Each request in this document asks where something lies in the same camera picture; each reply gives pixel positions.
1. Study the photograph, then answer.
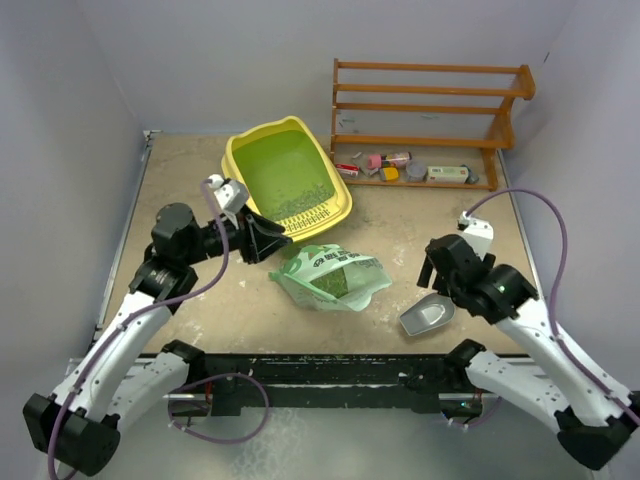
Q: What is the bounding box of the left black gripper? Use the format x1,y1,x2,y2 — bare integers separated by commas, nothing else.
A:
181,203,291,266

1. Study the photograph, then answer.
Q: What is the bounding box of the silver metal scoop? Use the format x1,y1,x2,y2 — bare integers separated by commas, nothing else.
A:
399,293,456,336

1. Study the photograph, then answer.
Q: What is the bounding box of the green cat litter bag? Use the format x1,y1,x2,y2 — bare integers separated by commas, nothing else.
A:
269,244,392,312

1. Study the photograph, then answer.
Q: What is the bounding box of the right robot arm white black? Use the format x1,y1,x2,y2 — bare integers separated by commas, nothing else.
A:
418,234,639,471

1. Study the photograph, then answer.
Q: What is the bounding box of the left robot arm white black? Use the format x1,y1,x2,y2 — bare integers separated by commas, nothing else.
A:
23,203,292,478

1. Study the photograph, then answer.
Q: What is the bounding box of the yellow green litter box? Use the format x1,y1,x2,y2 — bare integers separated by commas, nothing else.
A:
221,116,353,242

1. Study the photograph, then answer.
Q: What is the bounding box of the white green long box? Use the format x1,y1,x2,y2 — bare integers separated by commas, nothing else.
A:
425,166,469,184

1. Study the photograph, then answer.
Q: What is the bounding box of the red white small box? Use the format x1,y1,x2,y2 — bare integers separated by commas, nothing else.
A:
335,164,360,177

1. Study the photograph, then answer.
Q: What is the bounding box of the grey round container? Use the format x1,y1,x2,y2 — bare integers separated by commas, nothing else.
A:
405,159,428,183

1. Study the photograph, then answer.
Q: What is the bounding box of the grey small object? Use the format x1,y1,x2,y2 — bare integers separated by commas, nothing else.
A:
462,165,479,185

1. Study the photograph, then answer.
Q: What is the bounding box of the yellow grey sponge block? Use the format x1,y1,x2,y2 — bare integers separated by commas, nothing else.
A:
379,167,400,182

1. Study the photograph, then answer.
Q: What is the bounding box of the pink patterned tube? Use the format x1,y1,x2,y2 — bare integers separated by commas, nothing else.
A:
380,152,412,168

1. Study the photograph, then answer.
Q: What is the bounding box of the pink tape roll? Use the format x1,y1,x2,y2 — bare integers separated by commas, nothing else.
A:
367,154,383,169

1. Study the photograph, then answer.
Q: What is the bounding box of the wooden three-tier rack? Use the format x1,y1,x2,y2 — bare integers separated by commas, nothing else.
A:
329,59,536,191

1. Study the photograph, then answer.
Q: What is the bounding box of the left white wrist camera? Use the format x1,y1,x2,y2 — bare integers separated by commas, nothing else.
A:
208,174,250,219

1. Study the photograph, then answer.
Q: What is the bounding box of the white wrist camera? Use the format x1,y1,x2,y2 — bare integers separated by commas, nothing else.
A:
208,174,250,219
457,211,494,260

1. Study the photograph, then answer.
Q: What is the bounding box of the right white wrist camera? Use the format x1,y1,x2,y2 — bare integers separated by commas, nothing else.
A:
457,211,494,260

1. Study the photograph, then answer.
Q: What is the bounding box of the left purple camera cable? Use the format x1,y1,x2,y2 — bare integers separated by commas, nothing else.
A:
47,179,231,480

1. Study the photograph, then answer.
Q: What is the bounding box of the purple camera cable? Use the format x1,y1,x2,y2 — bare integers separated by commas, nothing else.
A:
467,187,640,421
47,179,231,480

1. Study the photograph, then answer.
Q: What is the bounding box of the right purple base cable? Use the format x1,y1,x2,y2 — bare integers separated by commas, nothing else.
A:
447,394,504,432

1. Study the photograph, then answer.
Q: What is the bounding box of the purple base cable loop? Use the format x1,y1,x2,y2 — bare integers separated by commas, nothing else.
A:
167,372,271,445

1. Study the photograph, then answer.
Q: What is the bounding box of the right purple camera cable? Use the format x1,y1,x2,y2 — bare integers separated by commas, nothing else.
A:
467,187,640,421

